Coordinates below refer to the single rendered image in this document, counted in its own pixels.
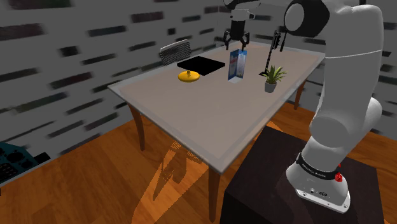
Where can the yellow disc with knob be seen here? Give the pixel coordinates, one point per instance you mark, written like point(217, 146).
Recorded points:
point(188, 77)

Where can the black stick-shaped tool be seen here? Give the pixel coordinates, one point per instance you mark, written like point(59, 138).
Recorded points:
point(270, 56)

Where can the green plant in grey pot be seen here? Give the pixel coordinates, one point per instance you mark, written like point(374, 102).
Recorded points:
point(271, 81)

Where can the grey-topped wooden table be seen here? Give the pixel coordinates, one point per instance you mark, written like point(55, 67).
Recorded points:
point(201, 118)

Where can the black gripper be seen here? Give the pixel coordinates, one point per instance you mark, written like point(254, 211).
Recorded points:
point(238, 29)

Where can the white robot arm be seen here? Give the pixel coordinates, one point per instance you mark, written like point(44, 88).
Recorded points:
point(347, 93)

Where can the blue and white carton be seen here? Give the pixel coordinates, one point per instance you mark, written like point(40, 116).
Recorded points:
point(237, 65)

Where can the dark robot stand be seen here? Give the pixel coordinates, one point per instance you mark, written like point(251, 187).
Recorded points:
point(266, 186)

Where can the flat black square pad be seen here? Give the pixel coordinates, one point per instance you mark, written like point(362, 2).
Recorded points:
point(201, 65)

